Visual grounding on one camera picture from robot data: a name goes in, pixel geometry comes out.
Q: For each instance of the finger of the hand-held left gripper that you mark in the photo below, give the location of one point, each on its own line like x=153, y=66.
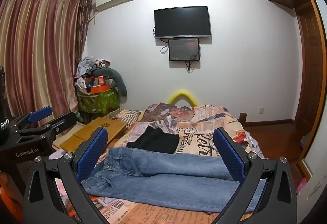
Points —
x=40, y=113
x=63, y=120

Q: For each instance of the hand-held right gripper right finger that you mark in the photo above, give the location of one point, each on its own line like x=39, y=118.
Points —
x=230, y=152

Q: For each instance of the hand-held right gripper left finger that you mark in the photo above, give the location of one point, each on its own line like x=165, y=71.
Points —
x=93, y=152

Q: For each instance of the blue denim pants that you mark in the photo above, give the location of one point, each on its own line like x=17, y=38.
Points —
x=166, y=178

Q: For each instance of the plain wooden board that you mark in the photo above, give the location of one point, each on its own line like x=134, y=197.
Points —
x=72, y=143

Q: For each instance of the wooden lap desk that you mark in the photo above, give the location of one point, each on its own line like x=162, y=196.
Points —
x=102, y=128

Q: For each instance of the green patterned storage bag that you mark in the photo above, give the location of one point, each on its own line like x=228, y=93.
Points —
x=99, y=102

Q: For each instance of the orange box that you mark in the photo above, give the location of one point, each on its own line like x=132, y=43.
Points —
x=100, y=89

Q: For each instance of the striped bed sheet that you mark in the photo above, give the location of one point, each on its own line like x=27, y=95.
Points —
x=125, y=116

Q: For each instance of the bed with printed newspaper blanket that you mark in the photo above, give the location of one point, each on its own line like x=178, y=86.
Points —
x=194, y=116

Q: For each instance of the pile of clothes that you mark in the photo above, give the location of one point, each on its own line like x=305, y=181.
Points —
x=85, y=65

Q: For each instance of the striped pink curtain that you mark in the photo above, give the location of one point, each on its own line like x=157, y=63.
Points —
x=38, y=48

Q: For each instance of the black folded cloth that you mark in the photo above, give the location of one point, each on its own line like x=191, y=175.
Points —
x=158, y=141

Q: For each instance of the grey plush pillow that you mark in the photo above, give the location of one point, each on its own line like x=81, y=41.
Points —
x=118, y=81

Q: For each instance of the yellow foam tube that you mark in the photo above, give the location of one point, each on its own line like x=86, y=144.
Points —
x=182, y=93

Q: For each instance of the pink object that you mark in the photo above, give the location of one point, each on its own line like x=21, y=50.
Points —
x=302, y=186

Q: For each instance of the white door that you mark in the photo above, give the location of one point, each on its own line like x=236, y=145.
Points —
x=315, y=188

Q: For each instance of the brown patterned sheer curtain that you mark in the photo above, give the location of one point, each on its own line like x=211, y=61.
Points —
x=83, y=25

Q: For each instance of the small black wall monitor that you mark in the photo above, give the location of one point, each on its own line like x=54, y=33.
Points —
x=184, y=49

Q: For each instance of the black wall television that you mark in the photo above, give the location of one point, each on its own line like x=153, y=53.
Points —
x=182, y=21

